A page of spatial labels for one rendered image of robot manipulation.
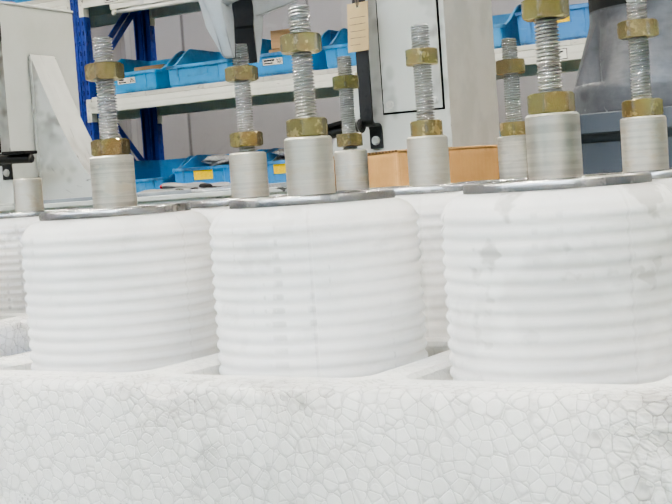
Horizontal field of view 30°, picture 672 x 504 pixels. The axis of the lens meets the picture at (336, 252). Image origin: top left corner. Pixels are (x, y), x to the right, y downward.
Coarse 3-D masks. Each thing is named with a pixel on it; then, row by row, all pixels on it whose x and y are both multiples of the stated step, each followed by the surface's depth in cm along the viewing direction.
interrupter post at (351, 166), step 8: (336, 152) 83; (344, 152) 82; (352, 152) 82; (360, 152) 82; (336, 160) 83; (344, 160) 82; (352, 160) 82; (360, 160) 82; (336, 168) 83; (344, 168) 82; (352, 168) 82; (360, 168) 82; (336, 176) 83; (344, 176) 82; (352, 176) 82; (360, 176) 82; (368, 176) 83; (336, 184) 83; (344, 184) 82; (352, 184) 82; (360, 184) 82; (368, 184) 83
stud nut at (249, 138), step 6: (240, 132) 72; (246, 132) 72; (252, 132) 72; (258, 132) 73; (234, 138) 73; (240, 138) 72; (246, 138) 72; (252, 138) 72; (258, 138) 73; (234, 144) 73; (240, 144) 72; (246, 144) 72; (252, 144) 72; (258, 144) 73
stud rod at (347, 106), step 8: (344, 56) 82; (344, 64) 83; (344, 72) 83; (344, 88) 83; (352, 88) 83; (344, 96) 83; (352, 96) 83; (344, 104) 83; (352, 104) 83; (344, 112) 83; (352, 112) 83; (344, 120) 83; (352, 120) 83; (344, 128) 83; (352, 128) 83
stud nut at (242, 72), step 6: (234, 66) 72; (240, 66) 72; (246, 66) 72; (252, 66) 72; (228, 72) 73; (234, 72) 72; (240, 72) 72; (246, 72) 72; (252, 72) 72; (228, 78) 73; (234, 78) 72; (240, 78) 72; (246, 78) 72; (252, 78) 72; (258, 78) 73
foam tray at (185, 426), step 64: (0, 384) 58; (64, 384) 56; (128, 384) 54; (192, 384) 52; (256, 384) 51; (320, 384) 50; (384, 384) 49; (448, 384) 47; (512, 384) 46; (576, 384) 46; (640, 384) 45; (0, 448) 58; (64, 448) 56; (128, 448) 54; (192, 448) 52; (256, 448) 50; (320, 448) 49; (384, 448) 47; (448, 448) 46; (512, 448) 44; (576, 448) 43; (640, 448) 42
